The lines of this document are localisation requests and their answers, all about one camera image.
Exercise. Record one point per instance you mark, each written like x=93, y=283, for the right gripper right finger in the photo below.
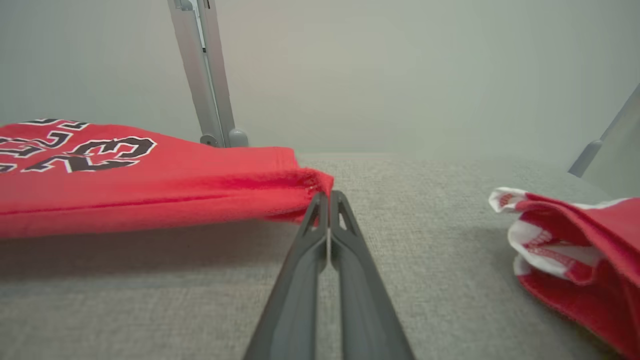
x=365, y=300

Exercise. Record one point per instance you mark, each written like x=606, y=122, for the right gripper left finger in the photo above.
x=295, y=290

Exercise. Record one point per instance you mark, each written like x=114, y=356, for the red jersey with white stripes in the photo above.
x=175, y=185

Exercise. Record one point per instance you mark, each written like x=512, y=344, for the red shorts with white panel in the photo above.
x=600, y=300

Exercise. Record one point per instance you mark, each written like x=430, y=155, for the grey fabric sofa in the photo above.
x=450, y=280

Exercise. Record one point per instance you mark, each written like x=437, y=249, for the grey metal stand leg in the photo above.
x=607, y=135
x=207, y=75

